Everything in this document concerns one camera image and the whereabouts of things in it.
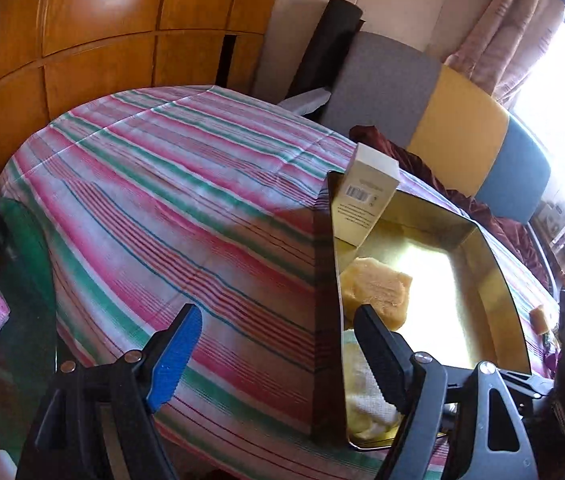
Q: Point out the green glass table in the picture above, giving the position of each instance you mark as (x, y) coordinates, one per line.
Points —
(22, 260)

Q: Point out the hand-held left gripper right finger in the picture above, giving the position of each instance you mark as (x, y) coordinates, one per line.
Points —
(382, 360)

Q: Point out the small yellow sponge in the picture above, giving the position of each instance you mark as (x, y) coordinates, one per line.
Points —
(541, 317)

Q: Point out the large yellow sponge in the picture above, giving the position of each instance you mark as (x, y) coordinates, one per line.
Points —
(377, 285)

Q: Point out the striped tablecloth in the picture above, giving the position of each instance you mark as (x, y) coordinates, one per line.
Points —
(162, 210)

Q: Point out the black rolled mat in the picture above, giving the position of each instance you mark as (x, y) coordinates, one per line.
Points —
(327, 45)

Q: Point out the grey yellow blue chair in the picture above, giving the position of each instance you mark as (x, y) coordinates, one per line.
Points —
(462, 120)

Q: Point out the wooden wardrobe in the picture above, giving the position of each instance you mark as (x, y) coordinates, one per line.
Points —
(102, 10)

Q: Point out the white paper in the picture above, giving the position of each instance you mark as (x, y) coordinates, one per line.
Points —
(307, 100)

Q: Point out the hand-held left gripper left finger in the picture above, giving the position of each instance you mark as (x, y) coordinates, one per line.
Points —
(177, 360)

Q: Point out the window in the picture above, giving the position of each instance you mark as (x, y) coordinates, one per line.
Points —
(562, 100)

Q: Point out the white cloth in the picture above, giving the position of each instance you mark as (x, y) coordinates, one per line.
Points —
(362, 395)

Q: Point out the maroon cloth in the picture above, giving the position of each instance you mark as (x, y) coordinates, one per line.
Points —
(492, 220)

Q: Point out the boxes on window sill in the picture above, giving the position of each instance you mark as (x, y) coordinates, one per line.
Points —
(555, 217)

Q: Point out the white carton box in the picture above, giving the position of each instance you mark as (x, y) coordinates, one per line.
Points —
(362, 200)

